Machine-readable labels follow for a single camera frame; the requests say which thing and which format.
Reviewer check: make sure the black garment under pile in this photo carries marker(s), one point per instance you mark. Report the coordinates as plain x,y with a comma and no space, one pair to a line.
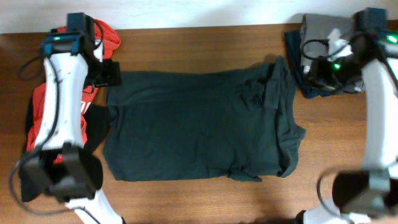
97,126

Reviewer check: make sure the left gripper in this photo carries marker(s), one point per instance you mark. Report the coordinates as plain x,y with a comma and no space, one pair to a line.
111,74

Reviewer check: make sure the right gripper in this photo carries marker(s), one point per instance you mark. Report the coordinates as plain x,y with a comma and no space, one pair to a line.
316,77

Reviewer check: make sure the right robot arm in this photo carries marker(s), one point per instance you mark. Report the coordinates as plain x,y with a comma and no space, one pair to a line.
360,195

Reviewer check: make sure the grey folded garment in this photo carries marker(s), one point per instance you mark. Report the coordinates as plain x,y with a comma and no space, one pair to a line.
317,22

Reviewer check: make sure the navy folded garment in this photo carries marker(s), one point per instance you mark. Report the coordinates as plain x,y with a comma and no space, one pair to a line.
292,41

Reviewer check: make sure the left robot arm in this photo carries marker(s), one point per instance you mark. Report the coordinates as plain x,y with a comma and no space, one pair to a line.
59,166

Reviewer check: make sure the black t-shirt white letters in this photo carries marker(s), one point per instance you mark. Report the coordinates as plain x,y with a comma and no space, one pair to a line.
178,126

